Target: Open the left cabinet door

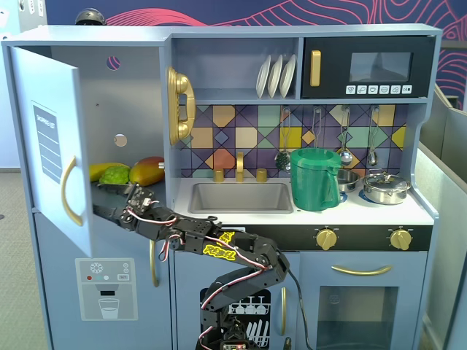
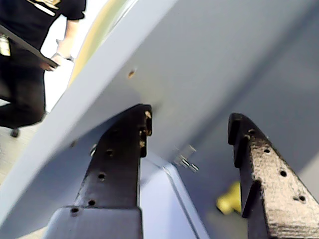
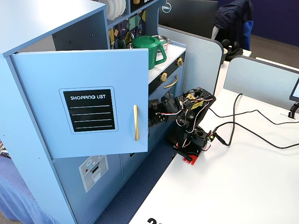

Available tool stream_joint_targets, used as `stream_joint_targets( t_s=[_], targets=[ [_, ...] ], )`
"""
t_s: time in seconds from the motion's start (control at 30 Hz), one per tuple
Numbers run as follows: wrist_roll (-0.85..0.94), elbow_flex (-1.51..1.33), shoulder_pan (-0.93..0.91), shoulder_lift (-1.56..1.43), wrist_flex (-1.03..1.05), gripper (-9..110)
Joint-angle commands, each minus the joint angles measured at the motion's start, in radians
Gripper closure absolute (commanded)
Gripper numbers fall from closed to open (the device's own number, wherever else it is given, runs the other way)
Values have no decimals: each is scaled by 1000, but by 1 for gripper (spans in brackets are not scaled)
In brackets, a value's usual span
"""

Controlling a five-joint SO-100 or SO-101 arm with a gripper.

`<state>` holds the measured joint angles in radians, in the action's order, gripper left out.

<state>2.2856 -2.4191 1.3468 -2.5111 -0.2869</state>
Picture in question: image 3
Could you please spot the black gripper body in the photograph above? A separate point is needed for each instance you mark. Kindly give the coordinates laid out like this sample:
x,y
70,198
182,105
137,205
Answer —
x,y
155,114

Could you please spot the blue shopping list cabinet door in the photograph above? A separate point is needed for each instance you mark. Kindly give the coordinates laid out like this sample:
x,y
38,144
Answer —
x,y
46,93

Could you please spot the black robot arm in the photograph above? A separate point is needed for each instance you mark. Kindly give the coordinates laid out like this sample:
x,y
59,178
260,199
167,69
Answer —
x,y
201,109

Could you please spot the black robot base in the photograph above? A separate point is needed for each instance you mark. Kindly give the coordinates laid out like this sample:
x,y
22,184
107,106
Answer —
x,y
194,140

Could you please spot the blue oven door with window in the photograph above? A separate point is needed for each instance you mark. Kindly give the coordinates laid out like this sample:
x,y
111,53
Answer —
x,y
180,84

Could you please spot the blue ice dispenser print door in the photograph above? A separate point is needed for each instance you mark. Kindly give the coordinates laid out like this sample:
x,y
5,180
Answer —
x,y
70,182

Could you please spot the blue toy kitchen cabinet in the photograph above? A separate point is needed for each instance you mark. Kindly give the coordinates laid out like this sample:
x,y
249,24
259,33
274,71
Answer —
x,y
23,151

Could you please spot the gold stove knob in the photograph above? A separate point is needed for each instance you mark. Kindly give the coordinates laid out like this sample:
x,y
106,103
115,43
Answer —
x,y
163,77
180,61

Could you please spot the red table clamp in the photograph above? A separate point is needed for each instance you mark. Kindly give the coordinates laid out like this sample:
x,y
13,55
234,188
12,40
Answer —
x,y
191,159

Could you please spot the light blue desk divider panel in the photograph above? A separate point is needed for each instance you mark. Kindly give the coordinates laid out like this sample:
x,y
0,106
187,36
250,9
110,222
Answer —
x,y
198,65
257,81

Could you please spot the steel pot with lid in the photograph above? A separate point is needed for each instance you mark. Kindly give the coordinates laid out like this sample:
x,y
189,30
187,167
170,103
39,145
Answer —
x,y
164,43

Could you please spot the green plastic pitcher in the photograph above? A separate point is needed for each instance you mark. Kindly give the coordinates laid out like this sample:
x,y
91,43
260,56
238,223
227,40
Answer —
x,y
142,42

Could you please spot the steel bowl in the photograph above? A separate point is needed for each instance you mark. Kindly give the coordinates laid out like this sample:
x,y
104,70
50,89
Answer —
x,y
129,45

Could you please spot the black headphones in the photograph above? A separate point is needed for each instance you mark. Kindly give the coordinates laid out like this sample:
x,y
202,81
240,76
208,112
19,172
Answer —
x,y
231,49

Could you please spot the black Dell monitor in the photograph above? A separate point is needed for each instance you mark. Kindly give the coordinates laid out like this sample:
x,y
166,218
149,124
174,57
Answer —
x,y
187,16

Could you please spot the white toy plate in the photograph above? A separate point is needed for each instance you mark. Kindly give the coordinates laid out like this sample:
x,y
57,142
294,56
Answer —
x,y
110,9
117,8
123,5

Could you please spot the dark blue jacket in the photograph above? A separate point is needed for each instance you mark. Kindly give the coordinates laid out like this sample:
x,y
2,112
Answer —
x,y
231,21

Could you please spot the computer monitor with lit screen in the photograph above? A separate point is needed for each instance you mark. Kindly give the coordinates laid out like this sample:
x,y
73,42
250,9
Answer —
x,y
295,91

